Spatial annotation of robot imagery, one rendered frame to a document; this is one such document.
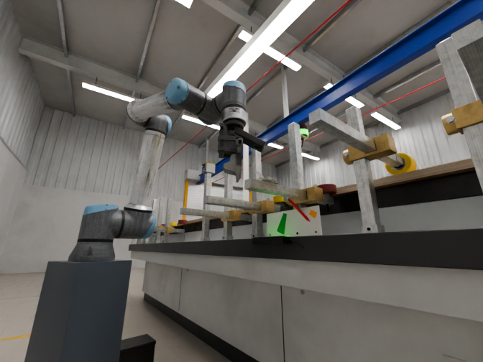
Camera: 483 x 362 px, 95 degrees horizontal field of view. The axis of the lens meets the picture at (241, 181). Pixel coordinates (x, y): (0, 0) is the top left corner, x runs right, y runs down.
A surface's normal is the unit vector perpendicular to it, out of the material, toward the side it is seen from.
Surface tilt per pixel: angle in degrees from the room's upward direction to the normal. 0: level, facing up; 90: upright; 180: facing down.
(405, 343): 90
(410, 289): 90
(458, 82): 90
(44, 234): 90
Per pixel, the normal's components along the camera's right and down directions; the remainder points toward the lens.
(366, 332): -0.80, -0.18
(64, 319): -0.45, -0.26
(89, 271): 0.89, -0.13
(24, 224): 0.54, -0.24
